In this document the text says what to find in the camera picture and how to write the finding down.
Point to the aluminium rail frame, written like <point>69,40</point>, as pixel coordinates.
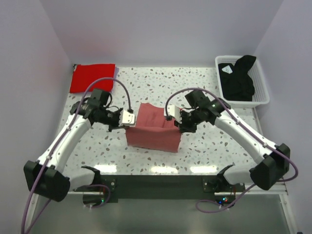
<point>44,176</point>

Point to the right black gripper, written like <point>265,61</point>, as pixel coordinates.
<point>183,126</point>

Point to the pink t shirt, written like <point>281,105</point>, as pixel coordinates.
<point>153,131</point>

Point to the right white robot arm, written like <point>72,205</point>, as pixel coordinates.
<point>243,136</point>

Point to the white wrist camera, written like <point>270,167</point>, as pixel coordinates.
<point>172,112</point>
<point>126,119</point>

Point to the folded red t shirt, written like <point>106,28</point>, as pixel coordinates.
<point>84,75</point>

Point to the black t shirt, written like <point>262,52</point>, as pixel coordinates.
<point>236,84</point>

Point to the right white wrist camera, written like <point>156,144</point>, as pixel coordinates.
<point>172,112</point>

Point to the white plastic basket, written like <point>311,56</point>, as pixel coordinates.
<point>261,95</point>

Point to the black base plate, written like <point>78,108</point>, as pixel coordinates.
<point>174,187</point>

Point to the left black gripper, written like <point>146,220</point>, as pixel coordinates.
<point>116,126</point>

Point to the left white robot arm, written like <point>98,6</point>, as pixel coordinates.
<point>68,136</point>

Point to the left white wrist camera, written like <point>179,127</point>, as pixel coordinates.
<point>126,119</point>

